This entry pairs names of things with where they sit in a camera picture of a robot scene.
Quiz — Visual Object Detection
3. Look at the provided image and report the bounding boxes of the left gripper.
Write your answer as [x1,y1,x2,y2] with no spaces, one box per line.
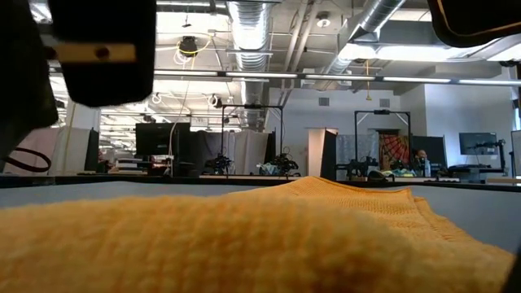
[0,0,158,160]

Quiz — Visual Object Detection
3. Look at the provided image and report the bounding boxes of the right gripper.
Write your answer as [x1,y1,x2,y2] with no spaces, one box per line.
[426,0,521,49]

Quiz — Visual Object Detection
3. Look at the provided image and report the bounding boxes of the orange towel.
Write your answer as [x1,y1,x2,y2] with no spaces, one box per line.
[0,175,517,293]

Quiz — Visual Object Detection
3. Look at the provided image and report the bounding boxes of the black monitor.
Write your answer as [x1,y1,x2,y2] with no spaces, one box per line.
[134,122,191,157]

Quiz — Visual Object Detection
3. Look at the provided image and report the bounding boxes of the pale fabric partition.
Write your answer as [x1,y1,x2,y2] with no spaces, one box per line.
[2,125,101,177]

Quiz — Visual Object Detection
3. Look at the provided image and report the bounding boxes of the person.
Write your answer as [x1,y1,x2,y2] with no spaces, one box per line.
[412,148,431,173]

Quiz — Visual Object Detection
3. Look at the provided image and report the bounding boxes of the linear ceiling light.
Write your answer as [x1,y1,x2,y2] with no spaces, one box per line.
[153,69,521,87]

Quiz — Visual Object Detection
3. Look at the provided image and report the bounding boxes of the white curtain partition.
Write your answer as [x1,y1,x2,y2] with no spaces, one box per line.
[202,129,270,176]

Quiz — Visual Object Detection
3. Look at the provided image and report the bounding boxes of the white cabinet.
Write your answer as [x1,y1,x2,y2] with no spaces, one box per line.
[307,127,339,179]

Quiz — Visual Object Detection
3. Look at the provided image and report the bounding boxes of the black hanging cable reel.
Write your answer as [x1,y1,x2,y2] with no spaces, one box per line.
[177,35,199,58]

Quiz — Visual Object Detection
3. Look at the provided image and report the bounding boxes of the smooth silver ventilation duct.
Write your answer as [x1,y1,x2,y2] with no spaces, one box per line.
[321,0,408,81]

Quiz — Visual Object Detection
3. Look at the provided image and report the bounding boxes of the dark wall monitor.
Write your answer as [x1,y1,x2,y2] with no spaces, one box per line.
[458,132,499,156]

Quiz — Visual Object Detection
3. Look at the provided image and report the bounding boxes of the black camera rig frame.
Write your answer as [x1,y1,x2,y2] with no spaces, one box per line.
[220,103,285,174]
[353,108,412,174]

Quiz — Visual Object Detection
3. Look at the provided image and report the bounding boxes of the ribbed silver ventilation duct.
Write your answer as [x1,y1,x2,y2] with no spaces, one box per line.
[226,0,273,128]

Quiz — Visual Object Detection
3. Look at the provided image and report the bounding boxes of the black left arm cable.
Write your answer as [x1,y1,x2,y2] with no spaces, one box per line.
[2,146,53,173]

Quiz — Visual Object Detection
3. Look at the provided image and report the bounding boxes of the orange patterned wall hanging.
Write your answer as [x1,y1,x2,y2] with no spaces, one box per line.
[379,133,410,170]

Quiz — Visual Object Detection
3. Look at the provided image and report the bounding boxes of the black table frame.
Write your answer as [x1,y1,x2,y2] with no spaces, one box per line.
[0,173,521,194]

